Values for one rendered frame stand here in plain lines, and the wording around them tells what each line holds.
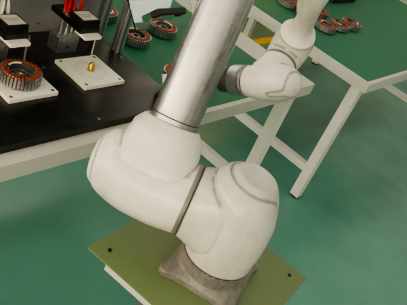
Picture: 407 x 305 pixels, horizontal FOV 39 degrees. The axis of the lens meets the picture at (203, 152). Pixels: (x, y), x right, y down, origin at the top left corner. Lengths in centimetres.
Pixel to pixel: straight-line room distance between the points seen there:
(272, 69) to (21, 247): 117
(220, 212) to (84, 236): 129
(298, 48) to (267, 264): 60
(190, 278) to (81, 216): 124
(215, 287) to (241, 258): 10
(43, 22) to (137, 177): 92
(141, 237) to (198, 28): 48
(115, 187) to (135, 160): 7
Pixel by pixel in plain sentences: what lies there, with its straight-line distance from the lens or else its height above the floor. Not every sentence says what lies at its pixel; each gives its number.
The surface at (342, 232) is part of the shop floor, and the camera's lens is 302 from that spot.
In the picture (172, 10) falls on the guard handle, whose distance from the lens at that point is 160.
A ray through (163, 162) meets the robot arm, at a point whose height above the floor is 99.
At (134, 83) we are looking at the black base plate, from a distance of 178.
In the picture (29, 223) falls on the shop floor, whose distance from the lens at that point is 232.
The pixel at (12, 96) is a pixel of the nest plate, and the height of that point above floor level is 78.
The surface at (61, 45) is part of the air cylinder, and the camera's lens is 181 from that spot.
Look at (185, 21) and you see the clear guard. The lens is 168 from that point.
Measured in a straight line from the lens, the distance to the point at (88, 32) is 173.
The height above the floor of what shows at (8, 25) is 92.
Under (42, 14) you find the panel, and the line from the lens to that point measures 189.
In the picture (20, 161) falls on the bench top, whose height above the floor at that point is 75.
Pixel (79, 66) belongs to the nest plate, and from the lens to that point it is 175.
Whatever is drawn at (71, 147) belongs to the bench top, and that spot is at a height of 75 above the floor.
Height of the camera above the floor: 161
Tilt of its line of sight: 32 degrees down
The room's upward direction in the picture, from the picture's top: 24 degrees clockwise
